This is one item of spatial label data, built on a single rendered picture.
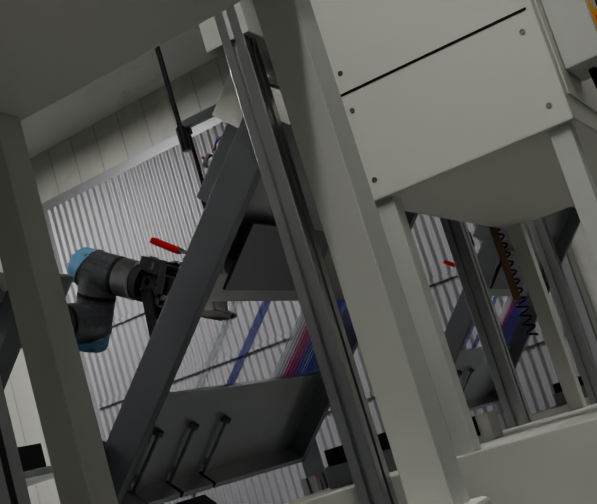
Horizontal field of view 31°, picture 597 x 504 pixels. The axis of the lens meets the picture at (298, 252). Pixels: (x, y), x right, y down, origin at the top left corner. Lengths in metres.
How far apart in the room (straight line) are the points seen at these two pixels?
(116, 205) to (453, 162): 5.22
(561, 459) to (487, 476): 0.11
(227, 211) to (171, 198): 4.71
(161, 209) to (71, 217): 0.71
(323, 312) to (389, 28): 0.42
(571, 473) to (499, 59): 0.57
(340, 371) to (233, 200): 0.33
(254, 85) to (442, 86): 0.29
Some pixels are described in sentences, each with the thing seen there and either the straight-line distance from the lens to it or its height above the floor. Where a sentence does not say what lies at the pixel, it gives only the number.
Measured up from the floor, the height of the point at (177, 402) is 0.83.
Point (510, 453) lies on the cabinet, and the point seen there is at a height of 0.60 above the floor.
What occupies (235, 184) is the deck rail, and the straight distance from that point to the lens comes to 1.66.
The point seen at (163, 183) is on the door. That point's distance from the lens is 6.41.
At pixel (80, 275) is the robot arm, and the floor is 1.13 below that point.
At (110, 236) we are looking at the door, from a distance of 6.64.
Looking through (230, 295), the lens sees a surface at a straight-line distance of 1.83.
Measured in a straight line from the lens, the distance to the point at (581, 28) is 1.54.
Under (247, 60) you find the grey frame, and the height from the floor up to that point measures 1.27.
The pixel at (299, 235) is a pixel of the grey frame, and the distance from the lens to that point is 1.55.
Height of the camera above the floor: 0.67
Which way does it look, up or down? 11 degrees up
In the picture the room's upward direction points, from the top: 17 degrees counter-clockwise
